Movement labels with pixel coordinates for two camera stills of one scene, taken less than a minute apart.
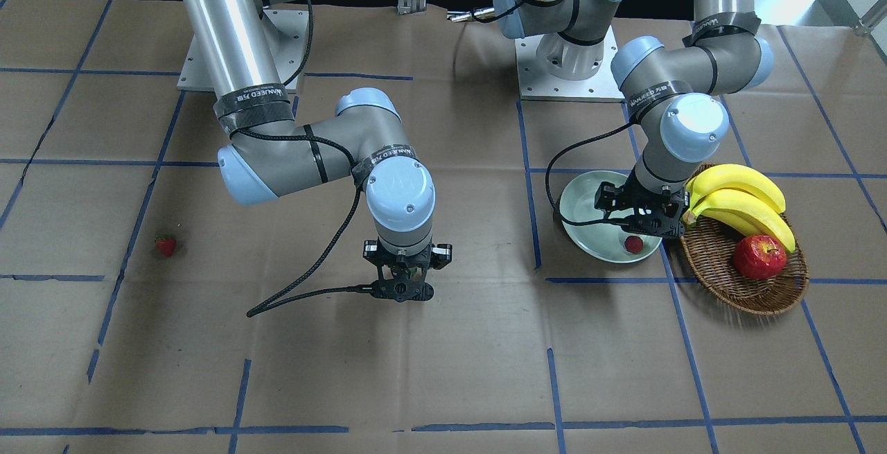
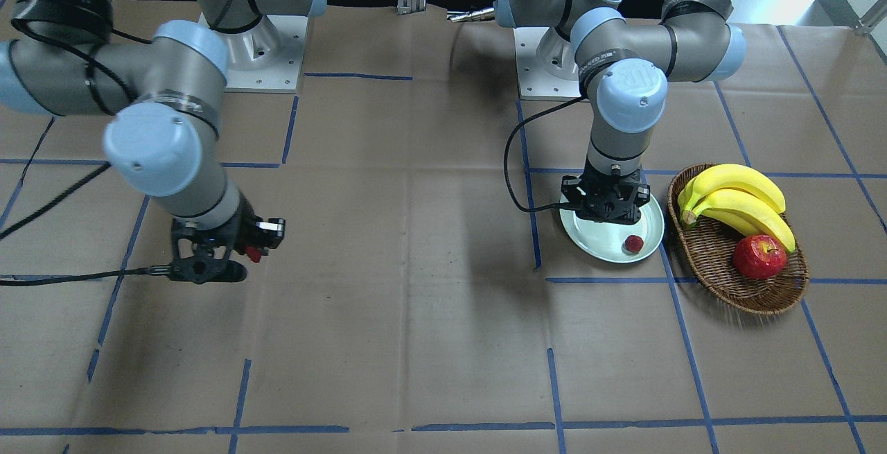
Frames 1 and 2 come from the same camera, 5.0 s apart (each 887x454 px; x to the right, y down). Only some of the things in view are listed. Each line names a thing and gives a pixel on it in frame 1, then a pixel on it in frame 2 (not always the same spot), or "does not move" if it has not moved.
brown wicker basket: [709, 244] does not move
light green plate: [602, 242] does not move
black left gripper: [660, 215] -> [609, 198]
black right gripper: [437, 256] -> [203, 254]
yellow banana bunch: [741, 197] does not move
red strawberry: [633, 244] does not move
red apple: [759, 257] does not move
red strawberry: [167, 243] -> [253, 253]
